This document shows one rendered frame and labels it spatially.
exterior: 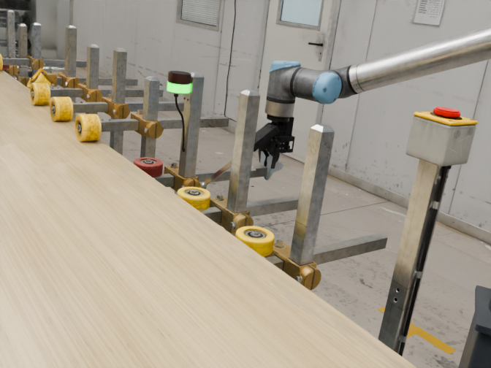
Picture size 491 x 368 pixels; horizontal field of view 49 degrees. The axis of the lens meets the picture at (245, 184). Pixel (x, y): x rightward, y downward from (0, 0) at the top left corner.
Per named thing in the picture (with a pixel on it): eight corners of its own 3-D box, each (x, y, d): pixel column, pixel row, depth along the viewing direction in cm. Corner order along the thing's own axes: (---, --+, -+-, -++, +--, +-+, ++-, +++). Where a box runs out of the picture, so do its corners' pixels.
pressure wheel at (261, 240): (232, 269, 118) (238, 220, 114) (269, 275, 118) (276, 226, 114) (227, 287, 111) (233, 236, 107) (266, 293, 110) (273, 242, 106)
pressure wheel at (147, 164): (153, 192, 157) (155, 154, 153) (165, 201, 151) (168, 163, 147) (126, 195, 152) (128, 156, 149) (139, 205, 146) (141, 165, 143)
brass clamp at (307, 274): (282, 260, 125) (285, 240, 124) (321, 288, 115) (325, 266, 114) (261, 265, 122) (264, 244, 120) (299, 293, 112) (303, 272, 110)
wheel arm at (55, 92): (159, 96, 229) (159, 87, 228) (163, 97, 226) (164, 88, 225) (37, 96, 200) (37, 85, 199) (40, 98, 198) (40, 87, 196)
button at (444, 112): (441, 116, 87) (444, 106, 86) (463, 123, 84) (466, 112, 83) (426, 117, 84) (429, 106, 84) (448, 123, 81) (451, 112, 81)
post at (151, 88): (145, 219, 181) (155, 76, 166) (150, 223, 179) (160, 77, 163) (136, 220, 179) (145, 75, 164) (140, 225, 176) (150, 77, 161)
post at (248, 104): (229, 271, 142) (252, 89, 126) (237, 277, 139) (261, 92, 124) (218, 274, 140) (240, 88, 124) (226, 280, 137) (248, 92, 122)
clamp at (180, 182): (177, 180, 162) (179, 164, 160) (201, 196, 152) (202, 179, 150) (161, 182, 159) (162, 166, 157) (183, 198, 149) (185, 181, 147)
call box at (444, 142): (429, 155, 91) (440, 110, 88) (466, 168, 86) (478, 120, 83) (402, 158, 87) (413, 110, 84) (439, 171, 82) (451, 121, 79)
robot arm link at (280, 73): (292, 63, 157) (264, 58, 163) (286, 105, 161) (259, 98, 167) (308, 62, 165) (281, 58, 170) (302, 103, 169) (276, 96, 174)
